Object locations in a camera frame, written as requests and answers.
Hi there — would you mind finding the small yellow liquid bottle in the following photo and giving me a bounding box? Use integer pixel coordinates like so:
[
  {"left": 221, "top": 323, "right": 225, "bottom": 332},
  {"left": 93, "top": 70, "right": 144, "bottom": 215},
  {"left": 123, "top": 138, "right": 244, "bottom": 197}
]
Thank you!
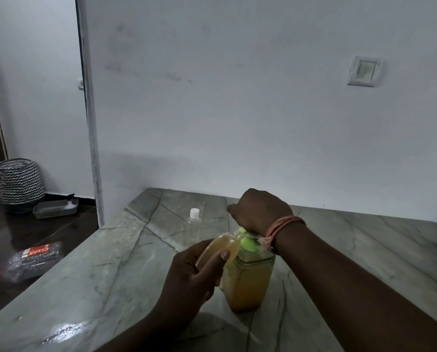
[{"left": 196, "top": 229, "right": 247, "bottom": 272}]

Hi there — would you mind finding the person's right hand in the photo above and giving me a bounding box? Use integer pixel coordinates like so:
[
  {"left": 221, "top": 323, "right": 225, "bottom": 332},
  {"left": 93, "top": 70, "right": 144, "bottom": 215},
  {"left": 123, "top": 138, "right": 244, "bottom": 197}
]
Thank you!
[{"left": 226, "top": 188, "right": 294, "bottom": 245}]

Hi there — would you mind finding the yellow soap pump dispenser bottle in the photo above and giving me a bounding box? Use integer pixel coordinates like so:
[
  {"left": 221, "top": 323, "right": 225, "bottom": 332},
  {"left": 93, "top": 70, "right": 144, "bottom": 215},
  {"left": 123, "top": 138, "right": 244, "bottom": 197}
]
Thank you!
[{"left": 221, "top": 229, "right": 276, "bottom": 313}]

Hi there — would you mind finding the black white zigzag basket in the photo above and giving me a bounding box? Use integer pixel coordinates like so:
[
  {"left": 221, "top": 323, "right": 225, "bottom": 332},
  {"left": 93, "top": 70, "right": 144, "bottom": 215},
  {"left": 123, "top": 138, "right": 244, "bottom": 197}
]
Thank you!
[{"left": 0, "top": 158, "right": 45, "bottom": 206}]

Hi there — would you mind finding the white wall switch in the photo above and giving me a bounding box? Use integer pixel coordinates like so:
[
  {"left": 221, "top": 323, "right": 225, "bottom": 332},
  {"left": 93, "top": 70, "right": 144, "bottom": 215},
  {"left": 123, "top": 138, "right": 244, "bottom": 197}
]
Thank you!
[{"left": 347, "top": 55, "right": 384, "bottom": 87}]

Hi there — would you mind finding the person's right forearm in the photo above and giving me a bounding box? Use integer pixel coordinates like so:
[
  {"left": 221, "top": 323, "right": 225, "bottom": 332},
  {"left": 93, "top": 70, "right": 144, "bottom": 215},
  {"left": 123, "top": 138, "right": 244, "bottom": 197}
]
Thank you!
[{"left": 273, "top": 222, "right": 437, "bottom": 352}]

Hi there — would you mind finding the crumpled clear plastic bottle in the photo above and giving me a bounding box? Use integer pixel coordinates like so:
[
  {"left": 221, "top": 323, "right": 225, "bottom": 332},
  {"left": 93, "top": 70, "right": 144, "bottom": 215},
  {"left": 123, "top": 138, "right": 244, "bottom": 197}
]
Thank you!
[{"left": 0, "top": 242, "right": 64, "bottom": 283}]

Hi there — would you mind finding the grey plastic tray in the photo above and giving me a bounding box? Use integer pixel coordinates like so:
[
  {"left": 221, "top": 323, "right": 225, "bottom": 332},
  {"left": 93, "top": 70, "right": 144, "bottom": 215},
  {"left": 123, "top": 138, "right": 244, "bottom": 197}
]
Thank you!
[{"left": 33, "top": 194, "right": 79, "bottom": 220}]

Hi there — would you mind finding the pink thread wristband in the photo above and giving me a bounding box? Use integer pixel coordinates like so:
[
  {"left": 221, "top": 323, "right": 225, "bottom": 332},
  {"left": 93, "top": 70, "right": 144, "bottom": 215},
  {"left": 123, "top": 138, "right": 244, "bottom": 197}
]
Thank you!
[{"left": 258, "top": 215, "right": 307, "bottom": 253}]

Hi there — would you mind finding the person's left forearm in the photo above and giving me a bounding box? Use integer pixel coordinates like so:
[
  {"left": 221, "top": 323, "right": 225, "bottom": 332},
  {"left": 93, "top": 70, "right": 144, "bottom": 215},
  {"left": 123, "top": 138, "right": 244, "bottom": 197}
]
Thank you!
[{"left": 96, "top": 308, "right": 193, "bottom": 352}]

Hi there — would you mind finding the person's left hand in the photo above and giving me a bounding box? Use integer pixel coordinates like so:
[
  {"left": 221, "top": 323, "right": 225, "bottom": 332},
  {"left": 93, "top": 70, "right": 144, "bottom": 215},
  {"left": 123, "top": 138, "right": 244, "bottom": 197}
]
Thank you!
[{"left": 156, "top": 239, "right": 231, "bottom": 330}]

